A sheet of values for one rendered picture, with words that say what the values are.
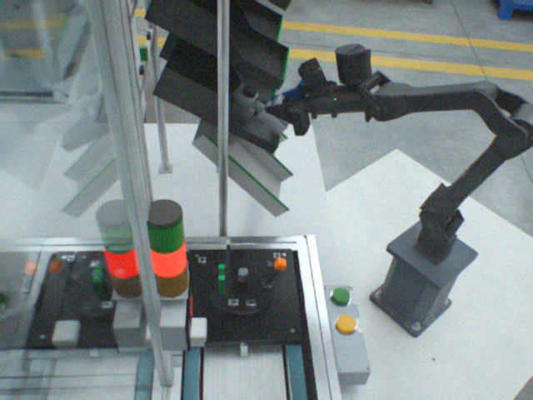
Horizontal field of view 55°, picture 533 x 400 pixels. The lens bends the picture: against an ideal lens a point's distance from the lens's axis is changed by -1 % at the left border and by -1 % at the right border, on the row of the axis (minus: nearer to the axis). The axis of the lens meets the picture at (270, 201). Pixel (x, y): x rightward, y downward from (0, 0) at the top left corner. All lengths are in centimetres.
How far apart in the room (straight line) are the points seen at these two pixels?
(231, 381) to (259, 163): 53
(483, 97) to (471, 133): 258
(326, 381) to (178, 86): 65
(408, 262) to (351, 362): 24
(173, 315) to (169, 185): 79
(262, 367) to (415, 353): 36
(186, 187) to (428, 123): 223
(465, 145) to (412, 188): 180
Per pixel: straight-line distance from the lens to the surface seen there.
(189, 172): 157
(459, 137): 344
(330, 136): 318
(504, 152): 95
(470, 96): 93
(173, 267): 73
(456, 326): 133
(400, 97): 99
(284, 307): 112
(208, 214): 144
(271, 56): 111
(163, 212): 68
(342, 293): 116
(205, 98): 106
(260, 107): 112
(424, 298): 120
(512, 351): 135
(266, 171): 132
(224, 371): 111
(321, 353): 110
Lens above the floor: 190
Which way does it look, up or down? 45 degrees down
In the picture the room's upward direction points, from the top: 5 degrees clockwise
